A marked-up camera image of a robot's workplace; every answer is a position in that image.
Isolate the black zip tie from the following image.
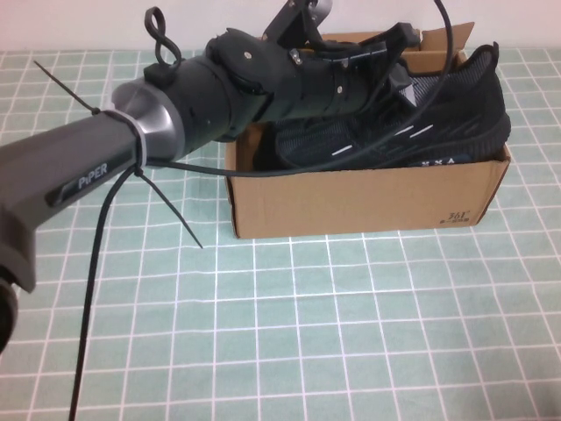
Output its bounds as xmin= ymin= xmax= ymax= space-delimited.
xmin=33 ymin=60 xmax=104 ymax=116
xmin=138 ymin=168 xmax=204 ymax=250

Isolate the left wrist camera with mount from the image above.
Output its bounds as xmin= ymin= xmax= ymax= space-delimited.
xmin=261 ymin=0 xmax=335 ymax=50

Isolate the black sneaker with lace bow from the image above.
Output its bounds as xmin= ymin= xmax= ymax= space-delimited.
xmin=253 ymin=40 xmax=513 ymax=171

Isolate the black camera cable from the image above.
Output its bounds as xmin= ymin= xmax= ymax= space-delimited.
xmin=67 ymin=0 xmax=457 ymax=421

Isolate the brown cardboard shoe box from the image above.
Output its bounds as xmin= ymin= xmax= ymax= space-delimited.
xmin=225 ymin=21 xmax=514 ymax=240

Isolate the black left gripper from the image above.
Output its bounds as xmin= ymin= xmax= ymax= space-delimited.
xmin=262 ymin=21 xmax=420 ymax=124

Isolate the green white checked tablecloth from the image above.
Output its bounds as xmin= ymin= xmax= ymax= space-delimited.
xmin=0 ymin=46 xmax=561 ymax=421

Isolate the white zip tie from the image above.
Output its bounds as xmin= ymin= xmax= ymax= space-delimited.
xmin=103 ymin=108 xmax=148 ymax=176

